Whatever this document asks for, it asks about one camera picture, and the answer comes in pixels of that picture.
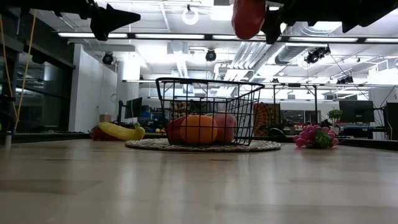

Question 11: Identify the black ceiling camera cluster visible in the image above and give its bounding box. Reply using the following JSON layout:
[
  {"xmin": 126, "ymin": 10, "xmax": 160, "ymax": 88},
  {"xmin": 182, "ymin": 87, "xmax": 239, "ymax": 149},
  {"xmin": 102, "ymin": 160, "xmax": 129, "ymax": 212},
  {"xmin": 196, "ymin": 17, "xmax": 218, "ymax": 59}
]
[
  {"xmin": 303, "ymin": 45, "xmax": 331, "ymax": 65},
  {"xmin": 336, "ymin": 75, "xmax": 354, "ymax": 85}
]

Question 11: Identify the round woven placemat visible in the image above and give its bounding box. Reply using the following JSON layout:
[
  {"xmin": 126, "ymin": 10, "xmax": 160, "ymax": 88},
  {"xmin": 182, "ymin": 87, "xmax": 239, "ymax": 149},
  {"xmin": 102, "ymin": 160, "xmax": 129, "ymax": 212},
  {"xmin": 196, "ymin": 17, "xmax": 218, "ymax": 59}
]
[{"xmin": 124, "ymin": 138, "xmax": 282, "ymax": 153}]

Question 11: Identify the long ceiling light rail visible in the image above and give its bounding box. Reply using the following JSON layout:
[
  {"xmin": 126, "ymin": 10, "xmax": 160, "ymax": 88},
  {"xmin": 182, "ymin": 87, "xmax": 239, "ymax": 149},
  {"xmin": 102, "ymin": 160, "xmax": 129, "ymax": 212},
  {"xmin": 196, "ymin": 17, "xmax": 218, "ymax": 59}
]
[{"xmin": 57, "ymin": 30, "xmax": 398, "ymax": 44}]

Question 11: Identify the yellow cable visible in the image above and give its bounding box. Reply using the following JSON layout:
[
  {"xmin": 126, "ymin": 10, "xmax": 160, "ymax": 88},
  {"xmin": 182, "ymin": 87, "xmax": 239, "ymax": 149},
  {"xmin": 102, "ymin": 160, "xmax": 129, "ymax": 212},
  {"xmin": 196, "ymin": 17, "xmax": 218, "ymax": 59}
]
[{"xmin": 0, "ymin": 11, "xmax": 37, "ymax": 131}]

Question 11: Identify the black tall rack frame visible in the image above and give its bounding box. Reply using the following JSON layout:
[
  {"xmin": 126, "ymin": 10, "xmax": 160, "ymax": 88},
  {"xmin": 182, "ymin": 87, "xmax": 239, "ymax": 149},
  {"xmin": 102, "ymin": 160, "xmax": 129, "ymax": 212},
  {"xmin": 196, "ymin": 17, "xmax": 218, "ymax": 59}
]
[{"xmin": 272, "ymin": 82, "xmax": 318, "ymax": 125}]

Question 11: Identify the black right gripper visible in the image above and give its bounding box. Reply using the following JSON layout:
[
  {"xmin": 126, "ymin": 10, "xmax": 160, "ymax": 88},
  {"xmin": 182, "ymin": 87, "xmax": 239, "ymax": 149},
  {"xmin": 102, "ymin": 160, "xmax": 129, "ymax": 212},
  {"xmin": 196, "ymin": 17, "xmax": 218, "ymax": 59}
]
[{"xmin": 262, "ymin": 0, "xmax": 355, "ymax": 45}]

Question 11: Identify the black aluminium table frame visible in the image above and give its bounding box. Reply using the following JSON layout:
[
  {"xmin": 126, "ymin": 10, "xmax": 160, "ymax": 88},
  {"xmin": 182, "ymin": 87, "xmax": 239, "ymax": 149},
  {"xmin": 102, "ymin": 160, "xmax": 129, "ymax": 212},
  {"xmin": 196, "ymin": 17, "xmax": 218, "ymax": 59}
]
[{"xmin": 0, "ymin": 132, "xmax": 398, "ymax": 152}]

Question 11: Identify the black computer monitor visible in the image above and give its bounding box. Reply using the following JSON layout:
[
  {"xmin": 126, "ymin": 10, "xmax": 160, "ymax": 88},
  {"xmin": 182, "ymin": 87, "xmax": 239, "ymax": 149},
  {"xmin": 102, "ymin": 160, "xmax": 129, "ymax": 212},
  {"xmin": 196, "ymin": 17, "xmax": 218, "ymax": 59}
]
[
  {"xmin": 385, "ymin": 101, "xmax": 398, "ymax": 141},
  {"xmin": 338, "ymin": 100, "xmax": 375, "ymax": 124}
]

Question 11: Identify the small potted green plant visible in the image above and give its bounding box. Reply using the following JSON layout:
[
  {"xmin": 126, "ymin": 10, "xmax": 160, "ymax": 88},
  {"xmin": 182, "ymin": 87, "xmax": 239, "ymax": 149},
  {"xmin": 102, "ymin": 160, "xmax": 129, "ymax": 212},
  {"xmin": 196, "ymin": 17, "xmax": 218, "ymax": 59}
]
[{"xmin": 328, "ymin": 108, "xmax": 343, "ymax": 136}]

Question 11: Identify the black monitor on arm stand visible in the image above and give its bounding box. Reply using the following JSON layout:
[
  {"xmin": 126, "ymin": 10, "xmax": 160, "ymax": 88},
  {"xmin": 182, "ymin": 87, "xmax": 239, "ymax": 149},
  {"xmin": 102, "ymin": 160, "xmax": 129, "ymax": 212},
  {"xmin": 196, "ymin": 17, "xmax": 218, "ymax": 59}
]
[{"xmin": 117, "ymin": 96, "xmax": 144, "ymax": 125}]

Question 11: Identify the dark red grape bunch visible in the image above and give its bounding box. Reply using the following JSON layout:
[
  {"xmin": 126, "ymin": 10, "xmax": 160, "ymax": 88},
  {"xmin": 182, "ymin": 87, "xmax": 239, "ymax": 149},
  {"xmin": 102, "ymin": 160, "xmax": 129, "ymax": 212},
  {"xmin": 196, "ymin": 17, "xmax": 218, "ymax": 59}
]
[{"xmin": 90, "ymin": 126, "xmax": 109, "ymax": 141}]

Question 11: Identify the orange patterned round decoration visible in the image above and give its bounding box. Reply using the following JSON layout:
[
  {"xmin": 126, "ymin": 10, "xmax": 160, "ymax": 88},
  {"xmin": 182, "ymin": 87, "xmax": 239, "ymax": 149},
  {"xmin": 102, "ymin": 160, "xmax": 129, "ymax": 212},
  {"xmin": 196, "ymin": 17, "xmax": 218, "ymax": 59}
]
[{"xmin": 253, "ymin": 101, "xmax": 271, "ymax": 138}]

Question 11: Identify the red round fruit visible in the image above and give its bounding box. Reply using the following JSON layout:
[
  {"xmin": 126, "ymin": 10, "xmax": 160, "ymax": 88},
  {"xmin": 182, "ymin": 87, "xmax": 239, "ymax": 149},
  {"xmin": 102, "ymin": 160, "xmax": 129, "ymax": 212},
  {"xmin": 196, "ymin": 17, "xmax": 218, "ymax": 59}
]
[{"xmin": 231, "ymin": 0, "xmax": 267, "ymax": 40}]

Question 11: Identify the pink peach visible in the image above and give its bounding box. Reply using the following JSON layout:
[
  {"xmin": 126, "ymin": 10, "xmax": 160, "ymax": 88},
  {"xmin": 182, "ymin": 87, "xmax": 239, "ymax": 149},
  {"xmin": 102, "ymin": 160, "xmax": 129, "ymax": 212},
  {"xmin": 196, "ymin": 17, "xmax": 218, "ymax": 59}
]
[{"xmin": 213, "ymin": 112, "xmax": 238, "ymax": 143}]

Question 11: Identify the pink grape bunch with leaf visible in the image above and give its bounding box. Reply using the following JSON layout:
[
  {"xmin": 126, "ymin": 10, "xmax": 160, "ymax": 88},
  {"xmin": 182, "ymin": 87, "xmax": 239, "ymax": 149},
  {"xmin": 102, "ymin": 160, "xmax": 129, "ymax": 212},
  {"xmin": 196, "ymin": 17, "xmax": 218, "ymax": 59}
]
[{"xmin": 294, "ymin": 124, "xmax": 340, "ymax": 149}]

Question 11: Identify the orange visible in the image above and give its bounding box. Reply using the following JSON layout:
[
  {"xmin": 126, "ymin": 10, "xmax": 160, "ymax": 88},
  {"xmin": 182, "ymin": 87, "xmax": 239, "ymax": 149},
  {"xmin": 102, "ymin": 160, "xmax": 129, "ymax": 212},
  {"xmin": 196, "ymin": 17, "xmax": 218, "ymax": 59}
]
[{"xmin": 180, "ymin": 114, "xmax": 219, "ymax": 145}]

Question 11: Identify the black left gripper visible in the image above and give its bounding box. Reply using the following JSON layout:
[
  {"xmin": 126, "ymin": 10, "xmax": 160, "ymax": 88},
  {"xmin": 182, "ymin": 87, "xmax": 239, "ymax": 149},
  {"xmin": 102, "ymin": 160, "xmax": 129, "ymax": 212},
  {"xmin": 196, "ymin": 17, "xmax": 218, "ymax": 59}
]
[{"xmin": 46, "ymin": 0, "xmax": 142, "ymax": 42}]

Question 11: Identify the yellow banana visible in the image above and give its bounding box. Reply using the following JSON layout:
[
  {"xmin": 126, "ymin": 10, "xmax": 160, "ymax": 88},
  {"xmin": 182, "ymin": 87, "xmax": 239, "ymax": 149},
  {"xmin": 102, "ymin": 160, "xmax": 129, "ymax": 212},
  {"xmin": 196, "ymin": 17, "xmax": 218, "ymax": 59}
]
[{"xmin": 98, "ymin": 121, "xmax": 146, "ymax": 141}]

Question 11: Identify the white ceiling ring lamp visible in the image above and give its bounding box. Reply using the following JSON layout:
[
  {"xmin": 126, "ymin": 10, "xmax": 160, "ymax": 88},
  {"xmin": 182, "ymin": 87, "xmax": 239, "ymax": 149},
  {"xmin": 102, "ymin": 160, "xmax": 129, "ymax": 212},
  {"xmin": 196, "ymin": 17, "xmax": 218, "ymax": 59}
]
[{"xmin": 182, "ymin": 8, "xmax": 200, "ymax": 26}]

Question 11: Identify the black wire basket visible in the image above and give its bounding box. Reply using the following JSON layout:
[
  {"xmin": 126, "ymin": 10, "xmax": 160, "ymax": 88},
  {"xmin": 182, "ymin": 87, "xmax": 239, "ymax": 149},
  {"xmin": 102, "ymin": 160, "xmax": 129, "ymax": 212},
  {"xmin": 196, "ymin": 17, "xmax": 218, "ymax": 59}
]
[{"xmin": 154, "ymin": 77, "xmax": 266, "ymax": 147}]

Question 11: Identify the red bell pepper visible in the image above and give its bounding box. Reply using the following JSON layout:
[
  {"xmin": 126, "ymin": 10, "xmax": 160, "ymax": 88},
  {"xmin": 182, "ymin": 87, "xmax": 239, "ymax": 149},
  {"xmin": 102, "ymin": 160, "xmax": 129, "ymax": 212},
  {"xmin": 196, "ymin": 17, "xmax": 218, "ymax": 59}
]
[{"xmin": 166, "ymin": 115, "xmax": 187, "ymax": 144}]

